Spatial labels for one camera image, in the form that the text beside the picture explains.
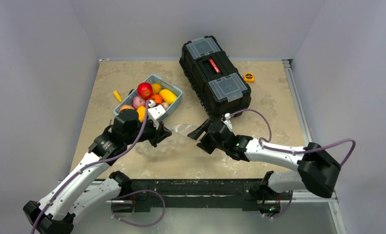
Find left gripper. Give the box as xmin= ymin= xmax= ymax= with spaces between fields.
xmin=125 ymin=117 xmax=172 ymax=147

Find yellow bell pepper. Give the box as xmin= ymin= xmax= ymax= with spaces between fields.
xmin=136 ymin=106 xmax=146 ymax=122

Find peach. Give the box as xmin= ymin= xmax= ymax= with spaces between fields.
xmin=118 ymin=105 xmax=134 ymax=113

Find red apple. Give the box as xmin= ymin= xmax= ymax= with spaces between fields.
xmin=137 ymin=82 xmax=154 ymax=99

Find polka dot zip bag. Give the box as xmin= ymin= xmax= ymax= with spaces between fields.
xmin=133 ymin=124 xmax=200 ymax=159

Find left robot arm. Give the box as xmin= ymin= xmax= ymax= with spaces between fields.
xmin=23 ymin=105 xmax=172 ymax=234

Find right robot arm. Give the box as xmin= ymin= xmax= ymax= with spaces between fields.
xmin=188 ymin=119 xmax=341 ymax=198

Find garlic bulb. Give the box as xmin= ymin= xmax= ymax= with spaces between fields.
xmin=162 ymin=102 xmax=170 ymax=110

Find small orange pumpkin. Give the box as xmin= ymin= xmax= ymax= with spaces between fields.
xmin=150 ymin=94 xmax=164 ymax=105

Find yellow squash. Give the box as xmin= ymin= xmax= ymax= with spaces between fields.
xmin=159 ymin=89 xmax=177 ymax=105

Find red onion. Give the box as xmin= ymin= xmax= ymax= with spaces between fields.
xmin=132 ymin=96 xmax=146 ymax=110

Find yellow lemon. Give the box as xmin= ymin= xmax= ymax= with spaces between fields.
xmin=151 ymin=83 xmax=162 ymax=95

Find light blue plastic basket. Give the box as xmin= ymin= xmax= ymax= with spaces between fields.
xmin=113 ymin=74 xmax=183 ymax=120

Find black plastic toolbox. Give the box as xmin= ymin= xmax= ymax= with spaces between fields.
xmin=179 ymin=36 xmax=251 ymax=118

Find yellow tape measure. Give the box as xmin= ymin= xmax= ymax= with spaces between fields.
xmin=243 ymin=73 xmax=255 ymax=83

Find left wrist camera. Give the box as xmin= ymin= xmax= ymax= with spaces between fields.
xmin=147 ymin=100 xmax=168 ymax=122

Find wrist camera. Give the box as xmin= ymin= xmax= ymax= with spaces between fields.
xmin=221 ymin=113 xmax=233 ymax=131
xmin=147 ymin=100 xmax=168 ymax=122

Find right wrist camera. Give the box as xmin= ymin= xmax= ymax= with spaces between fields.
xmin=221 ymin=113 xmax=233 ymax=131

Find yellow handle screwdriver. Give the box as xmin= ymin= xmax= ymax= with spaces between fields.
xmin=113 ymin=91 xmax=123 ymax=103

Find black base frame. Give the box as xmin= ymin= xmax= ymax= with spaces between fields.
xmin=111 ymin=178 xmax=292 ymax=215

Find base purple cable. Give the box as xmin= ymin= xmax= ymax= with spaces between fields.
xmin=111 ymin=189 xmax=166 ymax=227

